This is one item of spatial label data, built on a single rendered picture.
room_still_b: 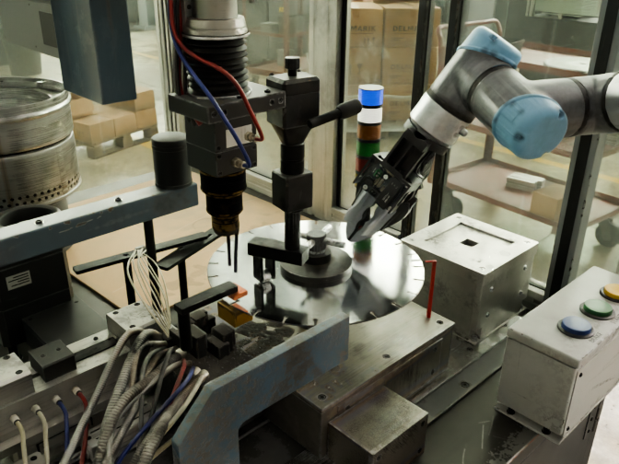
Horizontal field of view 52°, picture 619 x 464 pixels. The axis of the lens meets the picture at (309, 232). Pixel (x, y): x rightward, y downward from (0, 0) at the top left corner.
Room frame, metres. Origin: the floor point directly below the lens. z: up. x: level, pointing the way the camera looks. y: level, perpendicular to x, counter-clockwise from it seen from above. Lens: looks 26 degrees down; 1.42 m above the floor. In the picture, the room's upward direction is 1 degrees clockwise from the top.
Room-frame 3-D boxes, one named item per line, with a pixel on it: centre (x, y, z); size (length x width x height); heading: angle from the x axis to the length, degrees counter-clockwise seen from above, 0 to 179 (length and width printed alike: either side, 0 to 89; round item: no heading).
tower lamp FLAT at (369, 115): (1.15, -0.11, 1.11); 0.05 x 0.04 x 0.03; 44
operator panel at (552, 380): (0.84, -0.43, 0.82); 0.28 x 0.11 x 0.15; 134
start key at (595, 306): (0.83, -0.44, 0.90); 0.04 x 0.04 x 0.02
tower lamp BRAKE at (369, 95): (1.15, -0.11, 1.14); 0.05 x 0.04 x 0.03; 44
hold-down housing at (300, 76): (0.80, 0.02, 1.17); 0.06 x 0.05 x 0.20; 125
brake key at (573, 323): (0.78, -0.39, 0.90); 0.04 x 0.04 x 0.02
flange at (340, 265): (0.87, -0.01, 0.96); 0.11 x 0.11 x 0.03
